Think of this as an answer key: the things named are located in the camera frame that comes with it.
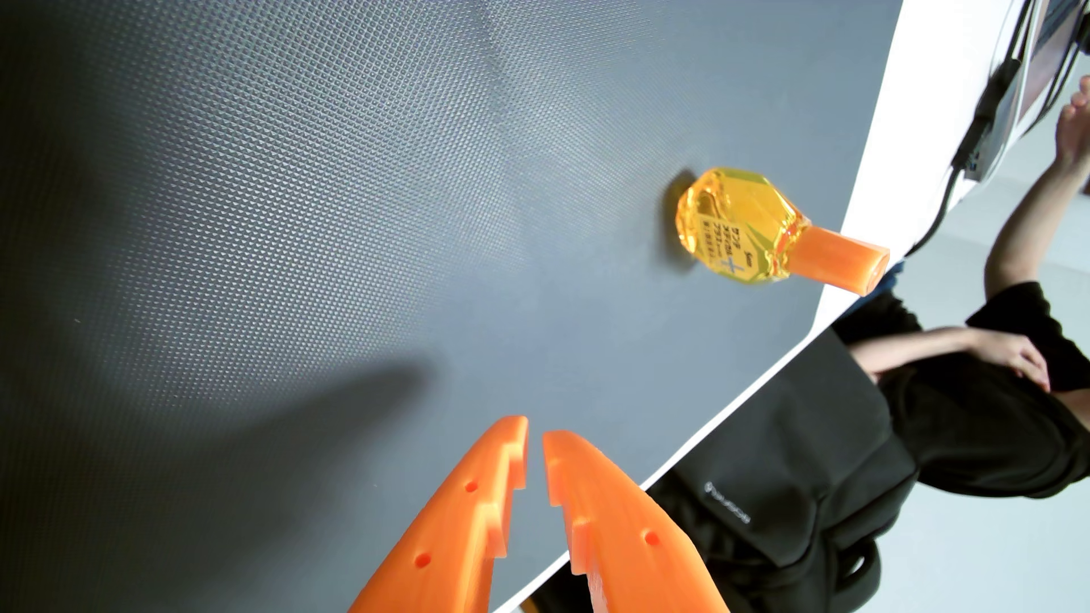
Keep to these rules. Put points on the yellow eyedrop bottle orange cap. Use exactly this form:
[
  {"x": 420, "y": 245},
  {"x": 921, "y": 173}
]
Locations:
[{"x": 741, "y": 223}]

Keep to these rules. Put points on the person's hand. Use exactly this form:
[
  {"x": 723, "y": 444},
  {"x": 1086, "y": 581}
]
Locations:
[
  {"x": 1075, "y": 128},
  {"x": 1018, "y": 353}
]

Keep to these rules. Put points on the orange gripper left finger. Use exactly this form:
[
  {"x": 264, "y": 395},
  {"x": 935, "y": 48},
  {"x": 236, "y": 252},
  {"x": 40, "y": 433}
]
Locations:
[{"x": 451, "y": 536}]

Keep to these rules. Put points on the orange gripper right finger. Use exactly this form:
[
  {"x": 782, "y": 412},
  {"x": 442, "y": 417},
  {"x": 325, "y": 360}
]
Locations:
[{"x": 626, "y": 545}]

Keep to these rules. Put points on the person's torso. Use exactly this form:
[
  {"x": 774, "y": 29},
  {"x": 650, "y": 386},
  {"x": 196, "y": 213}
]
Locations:
[{"x": 979, "y": 426}]

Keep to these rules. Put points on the brown wooden piece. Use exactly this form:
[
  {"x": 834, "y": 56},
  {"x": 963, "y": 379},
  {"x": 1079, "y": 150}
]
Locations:
[{"x": 530, "y": 606}]

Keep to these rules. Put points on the grey textured mat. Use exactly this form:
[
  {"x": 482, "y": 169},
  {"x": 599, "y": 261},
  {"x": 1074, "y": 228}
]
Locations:
[{"x": 341, "y": 213}]

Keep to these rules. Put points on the black backpack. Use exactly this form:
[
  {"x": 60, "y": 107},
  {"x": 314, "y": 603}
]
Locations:
[{"x": 792, "y": 451}]

